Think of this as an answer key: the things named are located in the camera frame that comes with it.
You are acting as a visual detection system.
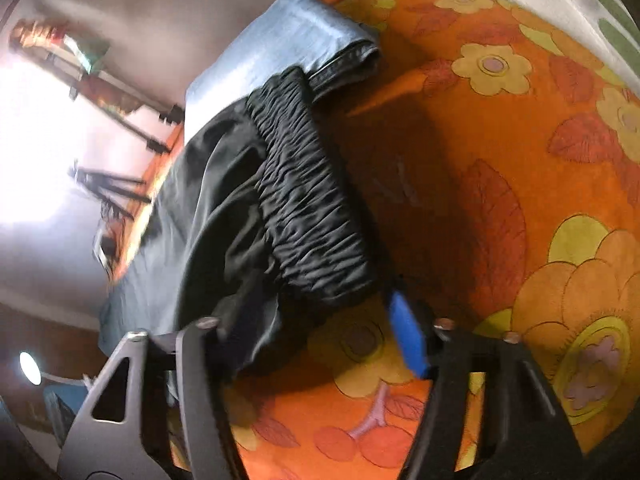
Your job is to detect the orange floral blanket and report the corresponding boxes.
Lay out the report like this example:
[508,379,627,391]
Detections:
[107,0,640,480]

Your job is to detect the orange patterned hanging cloth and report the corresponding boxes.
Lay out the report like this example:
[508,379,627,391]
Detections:
[10,17,71,53]

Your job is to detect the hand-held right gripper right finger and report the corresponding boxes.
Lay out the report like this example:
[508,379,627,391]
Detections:
[387,290,586,480]

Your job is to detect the small black tripod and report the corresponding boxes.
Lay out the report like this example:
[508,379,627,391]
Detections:
[70,162,153,221]

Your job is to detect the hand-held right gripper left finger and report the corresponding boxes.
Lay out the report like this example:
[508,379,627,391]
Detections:
[57,316,251,480]

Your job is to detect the light blue jeans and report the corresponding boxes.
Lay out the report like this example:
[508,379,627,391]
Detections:
[185,0,383,146]

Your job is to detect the metal clothes drying rack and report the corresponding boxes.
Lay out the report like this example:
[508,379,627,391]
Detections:
[45,45,186,156]

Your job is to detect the green hanging cloth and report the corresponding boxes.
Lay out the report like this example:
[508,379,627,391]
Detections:
[65,35,112,75]

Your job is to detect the dark pants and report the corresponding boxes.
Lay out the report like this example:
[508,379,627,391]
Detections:
[97,67,381,401]

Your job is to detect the round white lamp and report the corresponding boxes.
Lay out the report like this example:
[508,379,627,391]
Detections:
[19,352,43,386]

